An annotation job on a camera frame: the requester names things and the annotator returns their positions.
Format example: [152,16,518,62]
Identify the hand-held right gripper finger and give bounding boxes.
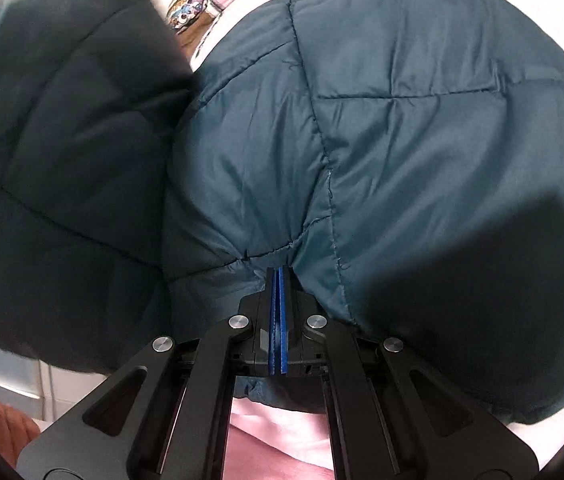
[280,267,538,480]
[17,267,281,480]

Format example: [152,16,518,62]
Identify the teal quilted jacket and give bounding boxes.
[0,0,564,426]

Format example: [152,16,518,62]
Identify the colour-block striped bed blanket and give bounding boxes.
[0,0,564,480]

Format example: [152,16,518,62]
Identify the colourful printed pillow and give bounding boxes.
[164,0,225,36]

